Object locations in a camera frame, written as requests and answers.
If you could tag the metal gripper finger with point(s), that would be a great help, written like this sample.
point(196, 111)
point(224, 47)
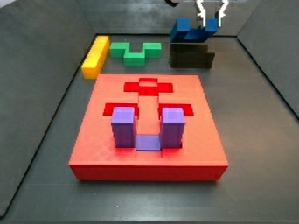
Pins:
point(221, 11)
point(200, 11)

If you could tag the blue U-shaped block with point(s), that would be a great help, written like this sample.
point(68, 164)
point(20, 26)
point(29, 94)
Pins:
point(184, 34)

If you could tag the black angled holder fixture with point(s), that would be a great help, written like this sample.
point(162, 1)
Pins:
point(189, 55)

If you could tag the red fixture base block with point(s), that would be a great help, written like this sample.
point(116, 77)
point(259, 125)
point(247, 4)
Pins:
point(97, 160)

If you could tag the green stepped block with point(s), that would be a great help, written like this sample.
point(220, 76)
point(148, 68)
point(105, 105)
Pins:
point(134, 59)

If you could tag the yellow long bar block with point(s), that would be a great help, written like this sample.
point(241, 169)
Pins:
point(93, 62)

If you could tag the purple U-shaped block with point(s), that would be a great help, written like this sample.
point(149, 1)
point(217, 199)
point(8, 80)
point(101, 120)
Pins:
point(169, 130)

